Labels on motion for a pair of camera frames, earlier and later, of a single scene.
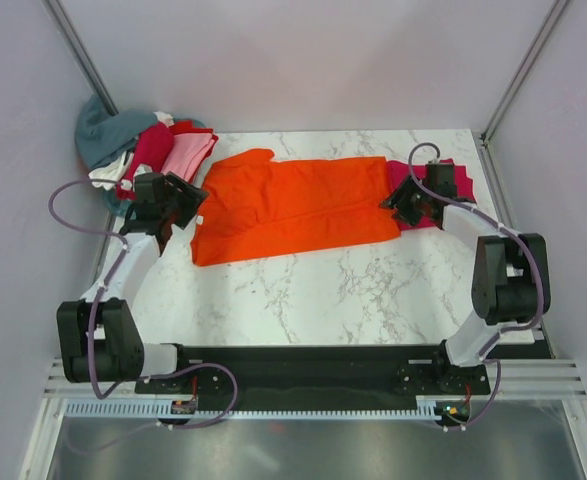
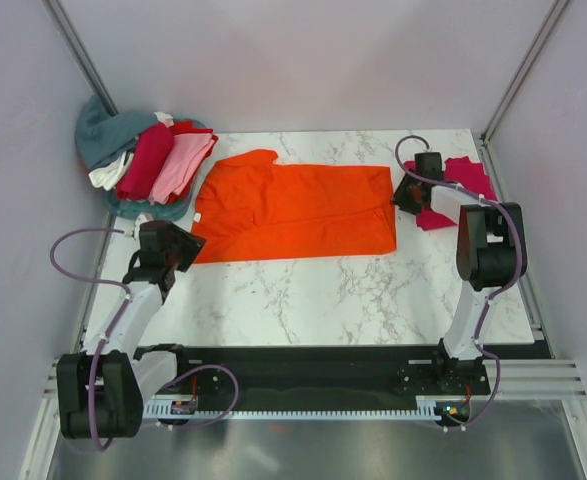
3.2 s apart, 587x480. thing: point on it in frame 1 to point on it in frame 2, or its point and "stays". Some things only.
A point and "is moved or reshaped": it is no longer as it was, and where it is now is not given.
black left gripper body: [180, 206] to [184, 249]
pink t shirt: [188, 155] stays
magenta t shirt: [397, 172] to [460, 172]
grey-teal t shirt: [102, 137] stays
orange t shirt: [257, 205] is moved or reshaped
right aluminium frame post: [521, 70] stays
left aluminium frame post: [76, 47] stays
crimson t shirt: [153, 147] stays
